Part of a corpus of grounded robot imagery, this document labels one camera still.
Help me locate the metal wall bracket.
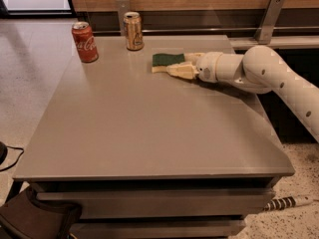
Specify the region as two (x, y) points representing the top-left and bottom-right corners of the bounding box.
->
(116, 0), (131, 36)
(254, 0), (285, 45)

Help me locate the horizontal metal rail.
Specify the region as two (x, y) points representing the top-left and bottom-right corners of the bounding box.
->
(93, 26), (319, 36)

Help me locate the right metal wall bracket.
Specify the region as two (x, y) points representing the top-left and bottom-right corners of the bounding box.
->
(254, 0), (285, 45)

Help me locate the left metal wall bracket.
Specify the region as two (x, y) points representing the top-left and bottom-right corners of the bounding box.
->
(116, 0), (131, 36)

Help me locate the green and yellow sponge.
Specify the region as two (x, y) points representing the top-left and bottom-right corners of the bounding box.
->
(152, 53), (185, 73)

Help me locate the black cable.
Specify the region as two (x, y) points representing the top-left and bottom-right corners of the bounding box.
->
(0, 144), (26, 173)

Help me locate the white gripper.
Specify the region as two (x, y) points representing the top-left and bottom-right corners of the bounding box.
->
(166, 52), (222, 83)

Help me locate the gold beverage can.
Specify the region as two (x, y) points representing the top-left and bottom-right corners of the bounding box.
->
(124, 12), (144, 51)

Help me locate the grey cabinet with drawers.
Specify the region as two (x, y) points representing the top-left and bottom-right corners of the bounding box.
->
(14, 36), (294, 239)

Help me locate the red cola can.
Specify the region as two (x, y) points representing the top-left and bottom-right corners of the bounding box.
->
(72, 22), (99, 63)

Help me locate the dark brown bag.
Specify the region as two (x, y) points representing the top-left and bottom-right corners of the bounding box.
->
(0, 187), (82, 239)

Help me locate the white power strip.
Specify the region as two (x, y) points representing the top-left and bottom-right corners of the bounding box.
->
(263, 195), (314, 211)

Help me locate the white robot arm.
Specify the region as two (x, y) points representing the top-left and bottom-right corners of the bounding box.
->
(166, 46), (319, 141)

